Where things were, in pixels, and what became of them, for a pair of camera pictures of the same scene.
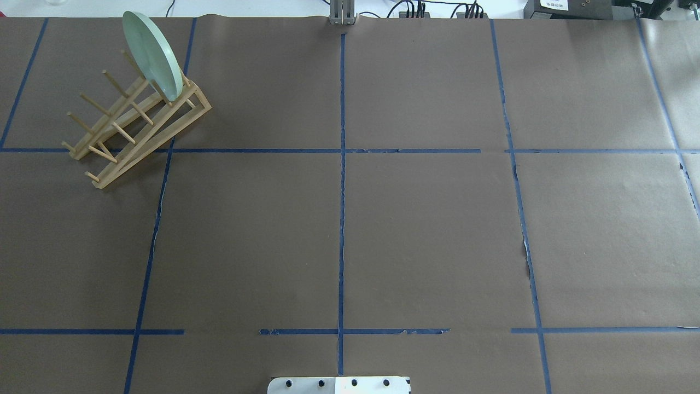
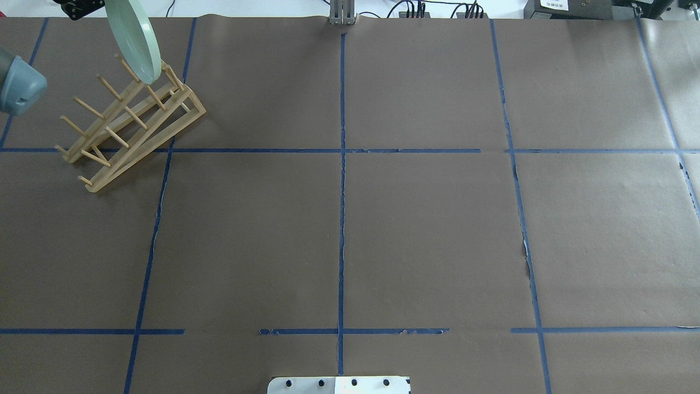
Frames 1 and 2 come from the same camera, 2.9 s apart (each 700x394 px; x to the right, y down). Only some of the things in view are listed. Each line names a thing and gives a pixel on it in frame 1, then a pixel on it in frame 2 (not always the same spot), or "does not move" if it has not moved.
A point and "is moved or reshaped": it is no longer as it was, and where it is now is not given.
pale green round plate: (152, 56) is moved or reshaped
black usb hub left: (403, 15) does not move
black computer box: (582, 10) does not move
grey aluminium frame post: (342, 12) does not move
